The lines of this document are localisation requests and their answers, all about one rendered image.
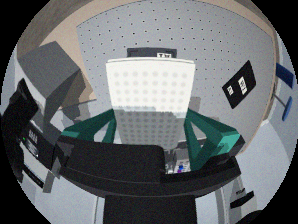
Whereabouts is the white benchtop lab instrument with lid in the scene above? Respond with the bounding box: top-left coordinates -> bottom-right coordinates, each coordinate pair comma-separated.
19,121 -> 65,193

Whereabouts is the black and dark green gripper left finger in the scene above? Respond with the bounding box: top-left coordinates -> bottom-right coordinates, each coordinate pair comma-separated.
61,108 -> 117,143

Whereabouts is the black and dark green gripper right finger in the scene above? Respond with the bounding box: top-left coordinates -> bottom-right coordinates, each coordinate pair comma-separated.
184,108 -> 240,171

